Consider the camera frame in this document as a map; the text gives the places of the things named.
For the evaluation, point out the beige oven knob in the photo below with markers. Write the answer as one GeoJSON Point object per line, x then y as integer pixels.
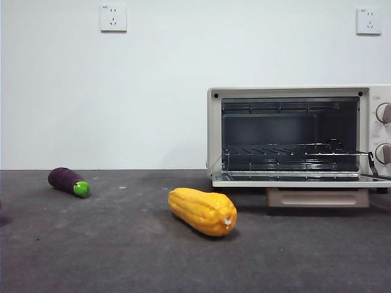
{"type": "Point", "coordinates": [384, 113]}
{"type": "Point", "coordinates": [383, 153]}

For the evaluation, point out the purple toy eggplant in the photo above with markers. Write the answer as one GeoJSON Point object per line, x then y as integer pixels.
{"type": "Point", "coordinates": [62, 180]}

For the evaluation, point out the white wall power outlet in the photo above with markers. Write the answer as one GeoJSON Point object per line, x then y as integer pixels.
{"type": "Point", "coordinates": [369, 22]}
{"type": "Point", "coordinates": [113, 18]}

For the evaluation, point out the yellow toy corn cob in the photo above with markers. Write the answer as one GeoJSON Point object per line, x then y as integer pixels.
{"type": "Point", "coordinates": [198, 210]}

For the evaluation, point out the cream Toshiba toaster oven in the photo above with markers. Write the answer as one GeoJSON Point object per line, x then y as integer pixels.
{"type": "Point", "coordinates": [378, 131]}

